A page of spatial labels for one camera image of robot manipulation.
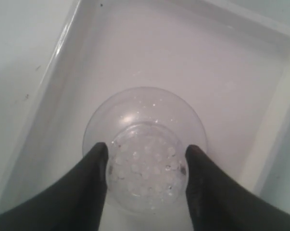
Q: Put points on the white rectangular tray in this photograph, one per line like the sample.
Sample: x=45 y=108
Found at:
x=231 y=65

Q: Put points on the clear dome strainer lid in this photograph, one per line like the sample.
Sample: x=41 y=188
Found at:
x=147 y=131

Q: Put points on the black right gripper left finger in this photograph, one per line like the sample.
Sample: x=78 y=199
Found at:
x=74 y=203

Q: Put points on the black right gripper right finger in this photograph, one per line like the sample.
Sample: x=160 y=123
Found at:
x=216 y=202

